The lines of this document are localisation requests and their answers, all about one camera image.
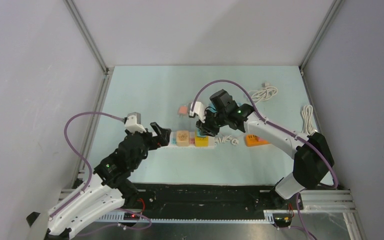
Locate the teal blue power strip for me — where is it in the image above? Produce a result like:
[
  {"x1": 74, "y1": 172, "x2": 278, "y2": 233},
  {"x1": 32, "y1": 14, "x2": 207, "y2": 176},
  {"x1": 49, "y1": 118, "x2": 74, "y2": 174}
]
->
[{"x1": 208, "y1": 103, "x2": 217, "y2": 113}]

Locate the white multicolour power strip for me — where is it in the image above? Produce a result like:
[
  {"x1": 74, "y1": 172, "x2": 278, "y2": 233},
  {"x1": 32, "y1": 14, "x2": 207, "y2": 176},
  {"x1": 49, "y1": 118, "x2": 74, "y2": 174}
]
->
[{"x1": 163, "y1": 131, "x2": 216, "y2": 149}]

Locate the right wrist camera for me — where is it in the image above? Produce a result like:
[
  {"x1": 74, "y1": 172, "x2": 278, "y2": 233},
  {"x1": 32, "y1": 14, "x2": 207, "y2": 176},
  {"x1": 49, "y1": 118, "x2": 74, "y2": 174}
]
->
[{"x1": 188, "y1": 101, "x2": 206, "y2": 123}]

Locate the small teal plug adapter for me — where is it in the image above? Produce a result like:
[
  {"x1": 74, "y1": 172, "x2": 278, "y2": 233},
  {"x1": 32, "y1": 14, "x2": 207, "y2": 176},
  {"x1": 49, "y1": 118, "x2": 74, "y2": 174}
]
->
[{"x1": 195, "y1": 130, "x2": 206, "y2": 138}]

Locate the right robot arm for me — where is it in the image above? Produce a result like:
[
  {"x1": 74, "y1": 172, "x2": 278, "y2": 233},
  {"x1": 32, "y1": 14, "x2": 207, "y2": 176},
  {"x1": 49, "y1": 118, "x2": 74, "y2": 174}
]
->
[{"x1": 189, "y1": 89, "x2": 334, "y2": 209}]

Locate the beige cube socket adapter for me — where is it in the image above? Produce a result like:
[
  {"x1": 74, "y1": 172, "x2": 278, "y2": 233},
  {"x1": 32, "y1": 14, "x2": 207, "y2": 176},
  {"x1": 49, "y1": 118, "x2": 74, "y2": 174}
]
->
[{"x1": 175, "y1": 130, "x2": 190, "y2": 147}]

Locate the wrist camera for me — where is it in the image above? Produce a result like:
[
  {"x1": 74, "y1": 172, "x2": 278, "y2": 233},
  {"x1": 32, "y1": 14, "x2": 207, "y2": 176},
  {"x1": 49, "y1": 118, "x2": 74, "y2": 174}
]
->
[
  {"x1": 188, "y1": 101, "x2": 206, "y2": 123},
  {"x1": 124, "y1": 112, "x2": 147, "y2": 134}
]

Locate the white cable of teal strip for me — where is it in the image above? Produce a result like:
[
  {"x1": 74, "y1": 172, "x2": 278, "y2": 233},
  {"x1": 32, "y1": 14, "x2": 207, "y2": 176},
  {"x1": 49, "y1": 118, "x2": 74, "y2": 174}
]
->
[{"x1": 246, "y1": 82, "x2": 279, "y2": 105}]

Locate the pink usb charger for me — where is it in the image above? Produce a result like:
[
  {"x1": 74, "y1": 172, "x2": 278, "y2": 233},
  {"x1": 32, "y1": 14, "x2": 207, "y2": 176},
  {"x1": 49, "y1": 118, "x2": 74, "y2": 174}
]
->
[{"x1": 178, "y1": 105, "x2": 189, "y2": 117}]

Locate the yellow cube socket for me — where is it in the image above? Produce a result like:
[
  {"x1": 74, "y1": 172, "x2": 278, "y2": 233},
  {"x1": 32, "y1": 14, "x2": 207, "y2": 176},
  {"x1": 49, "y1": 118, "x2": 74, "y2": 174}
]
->
[{"x1": 194, "y1": 136, "x2": 209, "y2": 148}]

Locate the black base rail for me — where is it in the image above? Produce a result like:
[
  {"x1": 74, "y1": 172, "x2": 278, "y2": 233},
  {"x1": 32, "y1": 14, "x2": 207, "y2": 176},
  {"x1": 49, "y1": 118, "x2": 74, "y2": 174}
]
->
[{"x1": 79, "y1": 182, "x2": 355, "y2": 221}]

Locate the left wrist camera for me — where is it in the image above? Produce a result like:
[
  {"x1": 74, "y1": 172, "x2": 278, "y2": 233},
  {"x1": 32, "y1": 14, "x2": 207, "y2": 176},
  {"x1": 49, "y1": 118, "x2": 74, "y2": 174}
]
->
[{"x1": 124, "y1": 112, "x2": 147, "y2": 134}]

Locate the white cable with plug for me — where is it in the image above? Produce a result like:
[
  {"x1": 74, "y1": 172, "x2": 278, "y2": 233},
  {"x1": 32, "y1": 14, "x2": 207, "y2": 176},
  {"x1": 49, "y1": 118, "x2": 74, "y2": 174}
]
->
[{"x1": 214, "y1": 134, "x2": 241, "y2": 147}]

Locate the white cable of orange strip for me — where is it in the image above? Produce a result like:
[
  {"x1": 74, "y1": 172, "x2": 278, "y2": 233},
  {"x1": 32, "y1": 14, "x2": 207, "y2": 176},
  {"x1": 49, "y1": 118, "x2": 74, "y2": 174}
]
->
[{"x1": 300, "y1": 104, "x2": 318, "y2": 136}]

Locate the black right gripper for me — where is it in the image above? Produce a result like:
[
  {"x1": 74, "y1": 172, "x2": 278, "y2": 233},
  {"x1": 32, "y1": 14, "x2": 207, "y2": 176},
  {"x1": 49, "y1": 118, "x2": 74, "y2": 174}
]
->
[{"x1": 196, "y1": 108, "x2": 227, "y2": 137}]

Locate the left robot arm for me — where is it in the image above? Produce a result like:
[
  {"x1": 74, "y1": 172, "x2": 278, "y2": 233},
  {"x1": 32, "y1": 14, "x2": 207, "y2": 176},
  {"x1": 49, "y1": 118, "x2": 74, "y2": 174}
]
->
[{"x1": 26, "y1": 122, "x2": 172, "y2": 240}]

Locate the orange power strip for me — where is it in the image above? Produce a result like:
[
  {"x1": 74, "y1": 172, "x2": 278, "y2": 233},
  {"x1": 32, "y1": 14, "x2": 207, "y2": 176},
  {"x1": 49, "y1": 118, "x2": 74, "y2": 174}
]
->
[{"x1": 244, "y1": 134, "x2": 270, "y2": 147}]

